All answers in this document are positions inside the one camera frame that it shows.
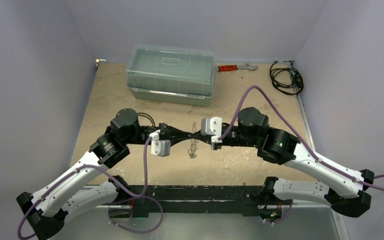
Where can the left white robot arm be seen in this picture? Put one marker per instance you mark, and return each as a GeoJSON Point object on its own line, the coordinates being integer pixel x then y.
{"type": "Point", "coordinates": [50, 208]}

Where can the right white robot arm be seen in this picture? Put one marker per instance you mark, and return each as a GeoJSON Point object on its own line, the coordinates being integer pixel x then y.
{"type": "Point", "coordinates": [336, 186]}

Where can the orange handled adjustable wrench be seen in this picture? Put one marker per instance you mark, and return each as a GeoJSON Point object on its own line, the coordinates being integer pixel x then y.
{"type": "Point", "coordinates": [234, 67]}

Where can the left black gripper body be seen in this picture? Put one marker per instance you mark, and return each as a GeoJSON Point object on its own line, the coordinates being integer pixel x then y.
{"type": "Point", "coordinates": [165, 132]}

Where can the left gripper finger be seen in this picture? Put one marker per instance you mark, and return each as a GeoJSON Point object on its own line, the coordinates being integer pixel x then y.
{"type": "Point", "coordinates": [179, 138]}
{"type": "Point", "coordinates": [179, 132]}

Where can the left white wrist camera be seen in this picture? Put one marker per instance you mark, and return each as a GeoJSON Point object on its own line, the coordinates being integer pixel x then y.
{"type": "Point", "coordinates": [159, 147]}

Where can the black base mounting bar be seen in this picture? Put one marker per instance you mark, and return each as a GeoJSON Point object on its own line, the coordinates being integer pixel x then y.
{"type": "Point", "coordinates": [246, 200]}

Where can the grey plastic toolbox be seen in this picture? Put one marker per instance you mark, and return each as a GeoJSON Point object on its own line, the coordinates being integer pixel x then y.
{"type": "Point", "coordinates": [172, 74]}

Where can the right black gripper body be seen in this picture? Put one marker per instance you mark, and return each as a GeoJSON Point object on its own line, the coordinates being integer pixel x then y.
{"type": "Point", "coordinates": [205, 138]}

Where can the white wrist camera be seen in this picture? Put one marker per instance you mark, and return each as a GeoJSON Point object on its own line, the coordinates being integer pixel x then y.
{"type": "Point", "coordinates": [211, 126]}
{"type": "Point", "coordinates": [159, 147]}

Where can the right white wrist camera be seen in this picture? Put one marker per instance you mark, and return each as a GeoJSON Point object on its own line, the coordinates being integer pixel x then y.
{"type": "Point", "coordinates": [211, 126]}

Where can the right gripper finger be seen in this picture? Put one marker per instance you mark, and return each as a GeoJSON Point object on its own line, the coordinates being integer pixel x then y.
{"type": "Point", "coordinates": [197, 133]}
{"type": "Point", "coordinates": [202, 138]}

